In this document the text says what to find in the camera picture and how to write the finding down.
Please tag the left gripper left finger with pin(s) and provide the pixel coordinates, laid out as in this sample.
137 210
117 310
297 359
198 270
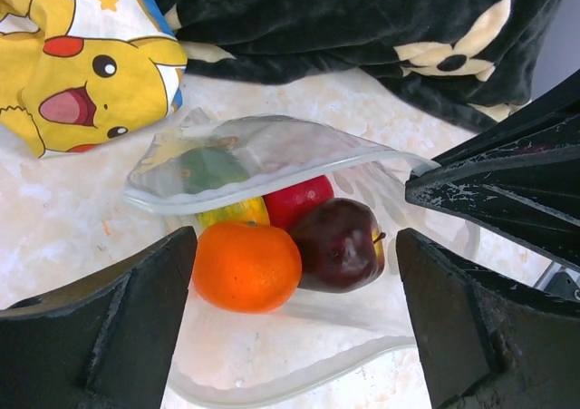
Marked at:
103 341

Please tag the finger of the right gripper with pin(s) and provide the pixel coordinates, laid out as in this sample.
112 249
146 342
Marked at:
558 104
530 198

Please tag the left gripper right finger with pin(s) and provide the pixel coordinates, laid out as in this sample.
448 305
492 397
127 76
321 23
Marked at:
486 340

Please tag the orange toy fruit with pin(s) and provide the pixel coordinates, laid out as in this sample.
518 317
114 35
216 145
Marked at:
246 267

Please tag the dark maroon toy plum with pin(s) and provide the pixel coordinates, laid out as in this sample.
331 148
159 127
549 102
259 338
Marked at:
340 244

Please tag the clear dotted zip top bag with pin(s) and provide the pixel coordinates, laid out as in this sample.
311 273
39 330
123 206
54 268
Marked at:
274 169

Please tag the red toy apple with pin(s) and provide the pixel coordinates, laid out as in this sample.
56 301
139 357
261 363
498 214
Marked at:
287 206

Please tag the black floral pillow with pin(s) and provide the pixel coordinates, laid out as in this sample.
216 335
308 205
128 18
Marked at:
467 62

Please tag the blue yellow pikachu cloth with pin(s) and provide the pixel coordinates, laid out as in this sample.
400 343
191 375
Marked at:
78 73

